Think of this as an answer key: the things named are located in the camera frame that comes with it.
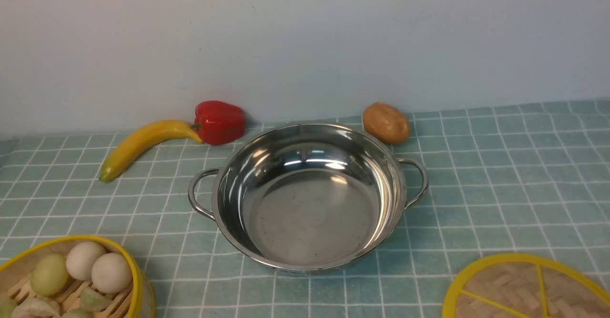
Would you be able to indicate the woven bamboo steamer lid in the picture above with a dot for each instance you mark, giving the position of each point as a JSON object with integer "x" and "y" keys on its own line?
{"x": 517, "y": 285}

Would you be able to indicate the bamboo steamer basket yellow rim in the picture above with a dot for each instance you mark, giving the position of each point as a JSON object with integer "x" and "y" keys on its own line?
{"x": 136, "y": 301}

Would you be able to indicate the stainless steel pot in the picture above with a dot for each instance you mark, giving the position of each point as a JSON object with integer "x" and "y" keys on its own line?
{"x": 308, "y": 197}

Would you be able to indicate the brown potato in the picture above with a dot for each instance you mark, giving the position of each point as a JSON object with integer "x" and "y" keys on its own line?
{"x": 386, "y": 123}

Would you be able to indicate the red bell pepper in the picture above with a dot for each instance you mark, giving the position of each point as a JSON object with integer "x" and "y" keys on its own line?
{"x": 218, "y": 123}

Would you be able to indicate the yellow banana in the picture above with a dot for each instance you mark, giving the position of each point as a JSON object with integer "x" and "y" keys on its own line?
{"x": 140, "y": 141}

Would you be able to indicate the white round bun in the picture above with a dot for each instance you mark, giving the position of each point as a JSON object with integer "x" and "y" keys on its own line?
{"x": 81, "y": 258}
{"x": 111, "y": 273}

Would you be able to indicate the green checkered tablecloth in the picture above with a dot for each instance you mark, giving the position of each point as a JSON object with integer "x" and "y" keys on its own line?
{"x": 531, "y": 178}

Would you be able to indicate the pale green dumpling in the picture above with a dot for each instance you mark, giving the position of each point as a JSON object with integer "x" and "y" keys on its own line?
{"x": 92, "y": 301}

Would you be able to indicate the green round bun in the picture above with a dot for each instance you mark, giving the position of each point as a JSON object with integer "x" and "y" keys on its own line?
{"x": 50, "y": 275}

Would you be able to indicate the white dumpling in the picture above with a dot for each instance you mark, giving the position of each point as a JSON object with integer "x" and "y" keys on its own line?
{"x": 37, "y": 307}

